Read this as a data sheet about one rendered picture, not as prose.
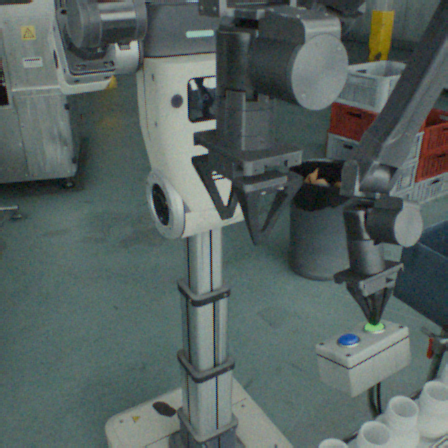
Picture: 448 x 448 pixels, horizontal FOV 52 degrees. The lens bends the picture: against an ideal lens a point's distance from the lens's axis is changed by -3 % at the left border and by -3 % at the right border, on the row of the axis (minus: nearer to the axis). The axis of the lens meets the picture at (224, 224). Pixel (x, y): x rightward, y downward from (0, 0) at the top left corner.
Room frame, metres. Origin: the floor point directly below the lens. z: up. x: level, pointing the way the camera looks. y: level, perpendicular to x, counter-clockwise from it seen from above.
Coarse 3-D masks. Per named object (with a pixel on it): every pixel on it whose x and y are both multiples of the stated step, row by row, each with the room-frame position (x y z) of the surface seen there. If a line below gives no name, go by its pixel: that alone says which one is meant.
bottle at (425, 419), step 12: (432, 384) 0.43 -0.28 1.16; (444, 384) 0.43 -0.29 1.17; (420, 396) 0.43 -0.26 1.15; (432, 396) 0.43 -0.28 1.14; (444, 396) 0.42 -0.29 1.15; (420, 408) 0.42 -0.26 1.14; (432, 408) 0.40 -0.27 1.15; (444, 408) 0.40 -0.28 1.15; (420, 420) 0.40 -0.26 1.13; (432, 420) 0.40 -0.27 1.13; (444, 420) 0.40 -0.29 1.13; (420, 432) 0.40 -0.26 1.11; (432, 432) 0.39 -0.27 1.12; (444, 432) 0.39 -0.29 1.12; (420, 444) 0.39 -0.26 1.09
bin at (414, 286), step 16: (432, 224) 1.28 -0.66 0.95; (432, 240) 1.28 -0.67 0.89; (416, 256) 1.16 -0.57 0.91; (432, 256) 1.12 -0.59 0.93; (400, 272) 1.20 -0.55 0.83; (416, 272) 1.15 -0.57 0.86; (432, 272) 1.11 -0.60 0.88; (400, 288) 1.19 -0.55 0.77; (416, 288) 1.14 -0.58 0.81; (432, 288) 1.10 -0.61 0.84; (416, 304) 1.13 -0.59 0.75; (432, 304) 1.09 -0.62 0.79; (432, 320) 1.07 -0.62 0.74
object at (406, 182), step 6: (414, 162) 3.18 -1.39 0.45; (408, 168) 3.15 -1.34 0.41; (414, 168) 3.20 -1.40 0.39; (402, 174) 3.11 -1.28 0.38; (408, 174) 3.16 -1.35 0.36; (414, 174) 3.21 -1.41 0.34; (402, 180) 3.12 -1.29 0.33; (408, 180) 3.17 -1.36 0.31; (414, 180) 3.21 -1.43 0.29; (396, 186) 3.08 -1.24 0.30; (402, 186) 3.12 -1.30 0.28; (408, 186) 3.18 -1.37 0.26; (396, 192) 3.08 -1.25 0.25; (402, 192) 3.13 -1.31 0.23
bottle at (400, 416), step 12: (396, 396) 0.41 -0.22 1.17; (396, 408) 0.41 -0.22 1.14; (408, 408) 0.40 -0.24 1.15; (384, 420) 0.40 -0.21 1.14; (396, 420) 0.38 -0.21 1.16; (408, 420) 0.38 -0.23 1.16; (396, 432) 0.38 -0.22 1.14; (408, 432) 0.38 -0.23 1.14; (396, 444) 0.37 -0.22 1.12; (408, 444) 0.37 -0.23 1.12
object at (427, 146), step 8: (432, 112) 3.93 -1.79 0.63; (440, 112) 3.86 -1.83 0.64; (432, 120) 3.91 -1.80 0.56; (440, 120) 3.85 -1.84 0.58; (424, 128) 3.33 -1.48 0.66; (432, 128) 3.37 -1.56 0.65; (440, 128) 3.44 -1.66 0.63; (424, 136) 3.33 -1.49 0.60; (432, 136) 3.39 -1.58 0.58; (440, 136) 3.45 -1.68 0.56; (424, 144) 3.33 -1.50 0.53; (432, 144) 3.40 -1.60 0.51; (440, 144) 3.47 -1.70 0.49; (424, 152) 3.34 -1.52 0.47; (432, 152) 3.41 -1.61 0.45
